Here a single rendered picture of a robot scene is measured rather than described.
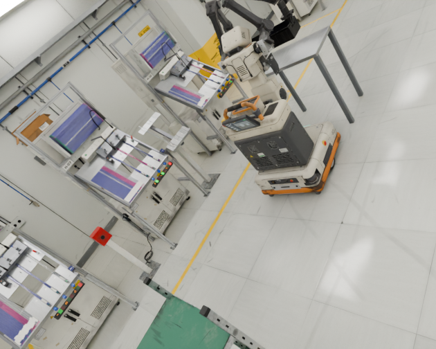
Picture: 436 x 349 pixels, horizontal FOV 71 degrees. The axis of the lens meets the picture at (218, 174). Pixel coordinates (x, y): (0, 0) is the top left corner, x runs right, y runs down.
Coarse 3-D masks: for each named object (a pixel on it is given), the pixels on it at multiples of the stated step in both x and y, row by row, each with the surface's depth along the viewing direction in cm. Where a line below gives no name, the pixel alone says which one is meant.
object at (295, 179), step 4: (288, 176) 258; (292, 176) 255; (296, 176) 251; (300, 176) 248; (264, 180) 276; (268, 180) 273; (272, 180) 271; (276, 180) 268; (280, 180) 265; (284, 180) 262; (288, 180) 260; (292, 180) 257; (296, 180) 255; (300, 180) 252; (304, 180) 250; (268, 184) 278; (272, 184) 276; (276, 184) 272; (280, 184) 270
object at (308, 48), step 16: (320, 32) 281; (288, 48) 305; (304, 48) 279; (320, 48) 263; (336, 48) 289; (288, 64) 277; (320, 64) 263; (288, 80) 344; (352, 80) 306; (336, 96) 280
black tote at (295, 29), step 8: (280, 24) 263; (288, 24) 260; (296, 24) 253; (272, 32) 272; (280, 32) 250; (288, 32) 247; (296, 32) 252; (256, 40) 285; (280, 40) 256; (288, 40) 253
